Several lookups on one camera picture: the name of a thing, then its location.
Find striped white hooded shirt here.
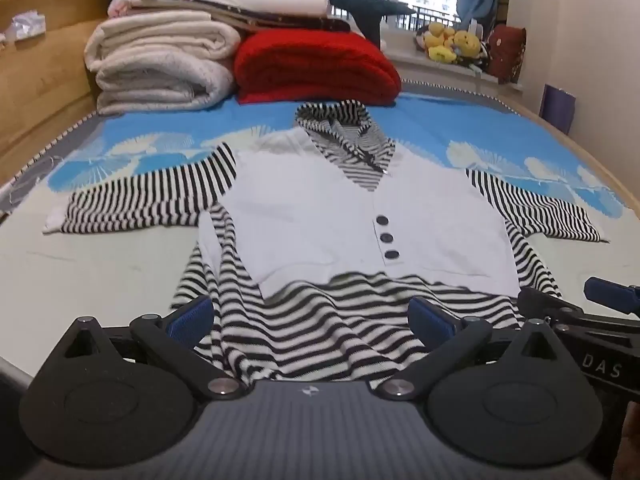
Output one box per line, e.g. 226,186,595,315
42,101,612,393

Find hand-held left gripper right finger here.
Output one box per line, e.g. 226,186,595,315
382,295,583,402

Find navy star-patterned cloth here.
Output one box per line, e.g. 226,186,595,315
215,7,351,33

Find wooden bed frame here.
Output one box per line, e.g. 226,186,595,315
0,0,640,211

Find purple paper bag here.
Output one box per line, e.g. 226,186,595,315
540,84,576,136

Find red folded blanket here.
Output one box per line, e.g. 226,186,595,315
234,30,402,107

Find white window sill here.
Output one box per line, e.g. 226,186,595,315
382,45,526,92

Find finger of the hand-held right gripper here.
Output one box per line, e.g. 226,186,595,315
517,287,640,331
584,276,640,308

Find white folded cloth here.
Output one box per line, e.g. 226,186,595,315
192,0,328,18

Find dark red bag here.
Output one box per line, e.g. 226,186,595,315
485,25,527,86

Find yellow plush toys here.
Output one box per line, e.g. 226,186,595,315
415,22,483,67

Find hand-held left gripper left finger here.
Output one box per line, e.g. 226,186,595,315
50,294,248,402

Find blue and white bed mat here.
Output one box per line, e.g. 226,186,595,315
0,80,640,376

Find cream folded blanket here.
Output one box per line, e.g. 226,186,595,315
84,10,244,116

